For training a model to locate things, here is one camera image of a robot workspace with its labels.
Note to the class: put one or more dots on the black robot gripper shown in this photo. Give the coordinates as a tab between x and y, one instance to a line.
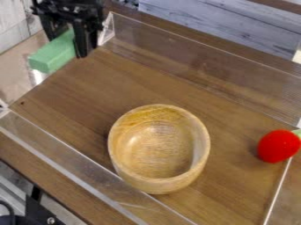
81	13

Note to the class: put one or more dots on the black metal table leg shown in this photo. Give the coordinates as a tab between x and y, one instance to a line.
36	193

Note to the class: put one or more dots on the green rectangular block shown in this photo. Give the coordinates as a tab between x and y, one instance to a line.
53	54

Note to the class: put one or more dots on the clear acrylic corner bracket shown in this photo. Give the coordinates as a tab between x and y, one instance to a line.
107	32

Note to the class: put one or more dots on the brown wooden bowl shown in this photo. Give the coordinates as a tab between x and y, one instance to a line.
158	146

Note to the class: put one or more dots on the red strawberry toy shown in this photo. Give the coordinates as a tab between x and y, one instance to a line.
278	145

